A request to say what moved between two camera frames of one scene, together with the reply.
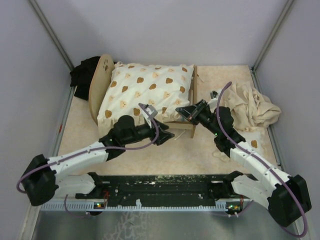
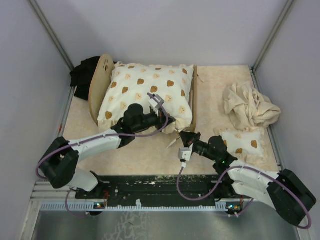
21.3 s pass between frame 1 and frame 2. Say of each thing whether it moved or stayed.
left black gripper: moved
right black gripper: moved
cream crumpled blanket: stayed
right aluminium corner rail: stayed
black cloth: stayed
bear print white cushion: stayed
